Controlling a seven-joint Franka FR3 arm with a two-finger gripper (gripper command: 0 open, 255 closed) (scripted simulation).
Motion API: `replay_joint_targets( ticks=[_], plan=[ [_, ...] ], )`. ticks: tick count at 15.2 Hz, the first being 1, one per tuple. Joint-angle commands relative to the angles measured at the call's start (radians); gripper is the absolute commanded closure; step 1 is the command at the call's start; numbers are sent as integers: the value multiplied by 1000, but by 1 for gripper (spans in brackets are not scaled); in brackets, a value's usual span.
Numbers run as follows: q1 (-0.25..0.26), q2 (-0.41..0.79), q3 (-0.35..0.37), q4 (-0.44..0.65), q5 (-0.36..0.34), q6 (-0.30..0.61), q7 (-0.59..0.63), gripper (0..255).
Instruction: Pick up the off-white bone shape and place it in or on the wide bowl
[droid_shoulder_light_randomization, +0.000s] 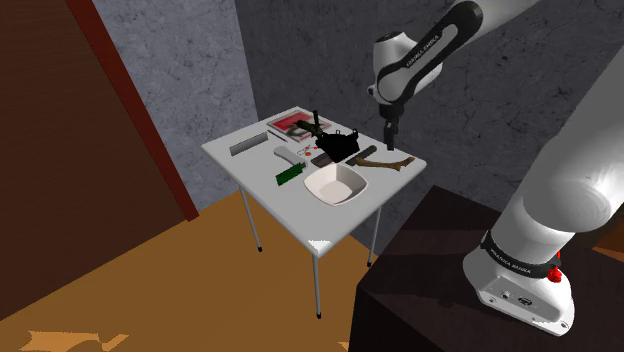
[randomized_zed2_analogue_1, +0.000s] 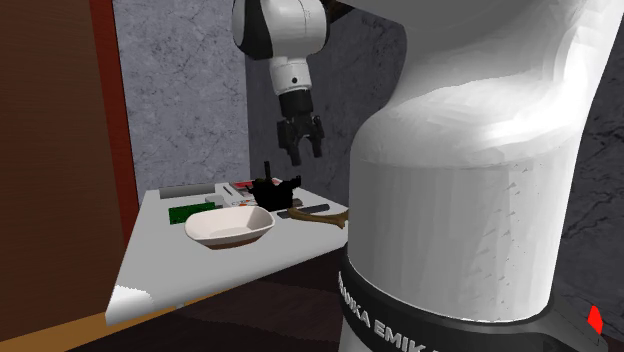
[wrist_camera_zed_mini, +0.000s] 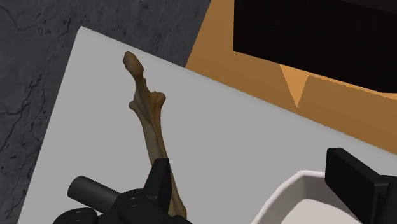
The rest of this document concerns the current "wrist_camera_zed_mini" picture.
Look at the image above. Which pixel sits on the dark grey cylinder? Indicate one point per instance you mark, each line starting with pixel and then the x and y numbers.
pixel 90 192

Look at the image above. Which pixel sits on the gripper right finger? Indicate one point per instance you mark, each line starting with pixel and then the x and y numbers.
pixel 356 183

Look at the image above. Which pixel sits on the white bowl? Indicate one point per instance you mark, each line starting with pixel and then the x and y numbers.
pixel 305 212

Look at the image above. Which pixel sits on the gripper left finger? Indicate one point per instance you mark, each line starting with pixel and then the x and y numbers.
pixel 156 186

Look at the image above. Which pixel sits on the brown bone-shaped object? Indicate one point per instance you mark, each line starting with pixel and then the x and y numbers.
pixel 149 119

